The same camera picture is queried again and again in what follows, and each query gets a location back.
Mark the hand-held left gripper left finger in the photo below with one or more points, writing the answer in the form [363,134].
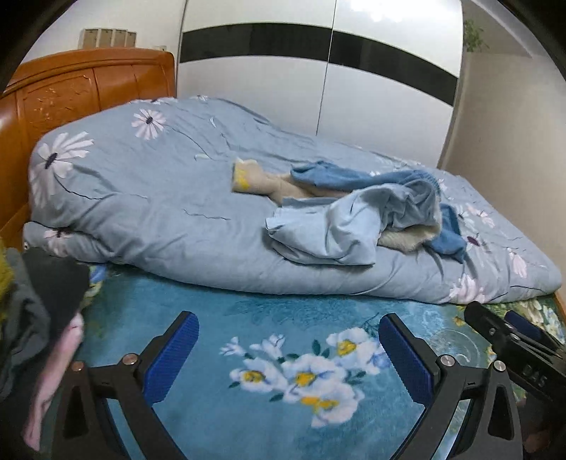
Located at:
[173,357]

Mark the beige box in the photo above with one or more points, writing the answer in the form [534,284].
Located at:
[119,38]
[105,38]
[130,39]
[89,38]

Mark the pink garment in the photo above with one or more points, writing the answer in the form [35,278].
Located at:
[53,376]

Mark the light blue garment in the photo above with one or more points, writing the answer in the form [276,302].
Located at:
[336,221]

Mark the blue fleece-lined garment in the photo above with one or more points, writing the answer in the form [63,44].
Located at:
[447,241]

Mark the blue ribbed-waist pants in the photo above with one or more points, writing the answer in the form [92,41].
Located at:
[331,177]

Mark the teal floral blanket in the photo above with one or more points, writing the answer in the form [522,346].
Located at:
[247,318]

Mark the grey-green garment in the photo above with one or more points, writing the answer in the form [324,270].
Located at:
[22,318]

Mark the orange wooden bed headboard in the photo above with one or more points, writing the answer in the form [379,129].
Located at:
[66,88]

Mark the beige garment with yellow print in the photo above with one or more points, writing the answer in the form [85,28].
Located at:
[252,179]

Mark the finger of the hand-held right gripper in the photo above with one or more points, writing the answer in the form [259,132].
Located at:
[491,327]
[526,325]

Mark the blue floral quilt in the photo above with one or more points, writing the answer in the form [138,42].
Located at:
[132,185]

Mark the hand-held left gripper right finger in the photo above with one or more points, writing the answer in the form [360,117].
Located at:
[404,362]

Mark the white wardrobe with black stripe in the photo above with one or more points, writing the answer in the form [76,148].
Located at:
[265,75]

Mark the green potted plant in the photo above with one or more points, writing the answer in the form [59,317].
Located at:
[475,37]

